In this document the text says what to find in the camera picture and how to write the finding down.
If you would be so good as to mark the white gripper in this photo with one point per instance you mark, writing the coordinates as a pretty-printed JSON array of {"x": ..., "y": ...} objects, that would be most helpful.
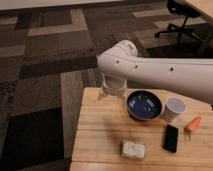
[{"x": 112, "y": 86}]

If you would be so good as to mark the white sponge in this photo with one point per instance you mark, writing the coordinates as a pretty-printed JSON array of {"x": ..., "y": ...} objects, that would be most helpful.
[{"x": 132, "y": 150}]

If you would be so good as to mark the black phone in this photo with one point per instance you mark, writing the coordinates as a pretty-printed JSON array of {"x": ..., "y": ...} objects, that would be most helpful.
[{"x": 171, "y": 139}]

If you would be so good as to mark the dark blue ceramic bowl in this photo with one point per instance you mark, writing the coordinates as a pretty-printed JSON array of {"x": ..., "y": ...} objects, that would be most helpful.
[{"x": 144, "y": 105}]

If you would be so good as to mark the wooden desk corner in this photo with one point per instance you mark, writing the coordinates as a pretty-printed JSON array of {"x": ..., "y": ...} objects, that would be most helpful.
[{"x": 205, "y": 7}]

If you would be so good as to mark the orange carrot toy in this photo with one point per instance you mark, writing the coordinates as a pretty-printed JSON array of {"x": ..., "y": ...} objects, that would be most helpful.
[{"x": 193, "y": 125}]

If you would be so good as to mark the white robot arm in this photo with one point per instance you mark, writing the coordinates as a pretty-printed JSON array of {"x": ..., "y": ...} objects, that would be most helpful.
[{"x": 189, "y": 77}]

